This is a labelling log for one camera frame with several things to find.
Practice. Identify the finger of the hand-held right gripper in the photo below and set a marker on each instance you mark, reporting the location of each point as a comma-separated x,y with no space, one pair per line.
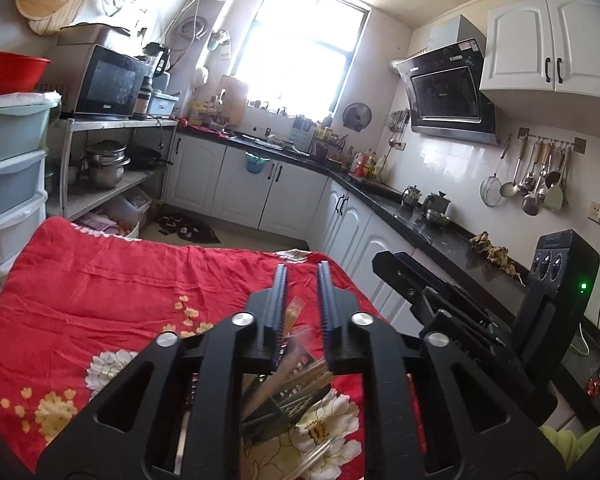
480,345
400,275

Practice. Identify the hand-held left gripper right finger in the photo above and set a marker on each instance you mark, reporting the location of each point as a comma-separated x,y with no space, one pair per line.
322,310

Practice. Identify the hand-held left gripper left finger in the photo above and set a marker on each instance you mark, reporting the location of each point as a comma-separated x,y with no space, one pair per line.
280,310

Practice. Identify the single chopstick pair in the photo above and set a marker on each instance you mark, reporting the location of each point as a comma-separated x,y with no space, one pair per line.
295,315

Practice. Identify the pile of chopstick packets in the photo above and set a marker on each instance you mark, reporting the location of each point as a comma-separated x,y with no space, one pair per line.
300,385

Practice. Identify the green plastic utensil holder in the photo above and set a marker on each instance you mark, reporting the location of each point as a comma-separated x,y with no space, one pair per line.
300,410

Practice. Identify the row of hanging kitchen utensils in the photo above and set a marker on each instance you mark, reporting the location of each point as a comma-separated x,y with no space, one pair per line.
535,180

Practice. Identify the black kitchen countertop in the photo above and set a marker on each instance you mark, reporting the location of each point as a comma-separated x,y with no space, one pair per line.
460,245

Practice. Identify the steel kettle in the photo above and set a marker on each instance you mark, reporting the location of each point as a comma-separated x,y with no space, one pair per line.
437,207

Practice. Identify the small steel teapot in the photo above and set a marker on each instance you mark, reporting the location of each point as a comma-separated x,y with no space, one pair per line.
411,197

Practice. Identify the pile of ginger roots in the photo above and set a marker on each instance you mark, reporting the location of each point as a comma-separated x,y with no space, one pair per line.
495,252

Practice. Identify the group of condiment bottles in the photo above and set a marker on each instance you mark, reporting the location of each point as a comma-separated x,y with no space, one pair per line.
367,165

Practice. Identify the dark cloth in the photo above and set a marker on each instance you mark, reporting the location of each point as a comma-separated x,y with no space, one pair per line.
190,230

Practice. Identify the white lower cabinets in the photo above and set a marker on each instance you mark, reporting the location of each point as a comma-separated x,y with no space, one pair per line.
240,185

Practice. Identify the white cabinets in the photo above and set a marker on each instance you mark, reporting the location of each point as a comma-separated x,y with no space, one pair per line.
240,185
550,45

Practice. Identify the teal hanging basket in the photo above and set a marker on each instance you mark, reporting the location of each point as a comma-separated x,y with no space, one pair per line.
257,164

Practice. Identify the small dark fan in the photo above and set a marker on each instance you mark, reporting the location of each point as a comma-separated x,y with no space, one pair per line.
356,117

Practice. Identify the red floral tablecloth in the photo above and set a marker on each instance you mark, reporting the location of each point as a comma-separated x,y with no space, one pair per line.
105,285

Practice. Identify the clear plastic storage box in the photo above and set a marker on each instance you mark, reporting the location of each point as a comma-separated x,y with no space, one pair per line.
127,212

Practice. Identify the black range hood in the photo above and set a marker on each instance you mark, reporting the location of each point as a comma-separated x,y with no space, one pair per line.
445,90

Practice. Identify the black wok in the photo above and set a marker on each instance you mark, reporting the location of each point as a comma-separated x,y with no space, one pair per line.
145,157

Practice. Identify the beige cutting board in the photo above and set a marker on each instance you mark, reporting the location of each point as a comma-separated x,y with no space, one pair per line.
232,102

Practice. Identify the stacked steel pots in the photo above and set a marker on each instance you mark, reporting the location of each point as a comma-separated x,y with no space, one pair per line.
105,165

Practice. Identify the blue storage box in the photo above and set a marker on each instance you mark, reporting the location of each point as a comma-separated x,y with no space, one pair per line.
164,105

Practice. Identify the kitchen window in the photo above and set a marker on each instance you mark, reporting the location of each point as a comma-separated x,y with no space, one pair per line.
300,45

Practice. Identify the dark glass jar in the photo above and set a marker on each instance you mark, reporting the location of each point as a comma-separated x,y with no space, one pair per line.
142,100

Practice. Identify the metal shelf rack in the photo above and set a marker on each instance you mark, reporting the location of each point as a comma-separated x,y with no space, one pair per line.
105,125

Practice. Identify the white upper cabinets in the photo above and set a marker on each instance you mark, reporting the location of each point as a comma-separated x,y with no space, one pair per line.
550,45

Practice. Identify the black electric jug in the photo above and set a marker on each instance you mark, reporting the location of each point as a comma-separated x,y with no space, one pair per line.
157,57

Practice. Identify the black microwave oven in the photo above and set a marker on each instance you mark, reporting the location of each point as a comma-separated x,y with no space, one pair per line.
110,82

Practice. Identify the blue plastic drawer tower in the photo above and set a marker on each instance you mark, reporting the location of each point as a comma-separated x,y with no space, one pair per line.
10,160

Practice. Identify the red plastic basin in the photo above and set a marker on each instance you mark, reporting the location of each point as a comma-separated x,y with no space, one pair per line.
17,72

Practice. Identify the flat woven bamboo tray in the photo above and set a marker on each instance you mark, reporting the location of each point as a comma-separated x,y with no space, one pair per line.
70,22

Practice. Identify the white wall-mounted device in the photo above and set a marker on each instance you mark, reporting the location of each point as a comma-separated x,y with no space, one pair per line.
200,80

